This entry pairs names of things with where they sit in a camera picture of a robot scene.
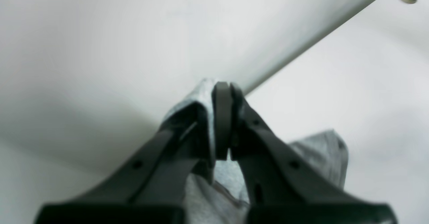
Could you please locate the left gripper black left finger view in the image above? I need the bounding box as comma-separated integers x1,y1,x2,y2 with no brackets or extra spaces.
35,102,215,224

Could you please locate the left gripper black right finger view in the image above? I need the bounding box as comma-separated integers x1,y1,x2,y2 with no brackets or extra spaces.
212,82,398,224

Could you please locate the grey T-shirt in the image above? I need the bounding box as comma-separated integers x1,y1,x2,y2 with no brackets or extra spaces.
162,78,349,224

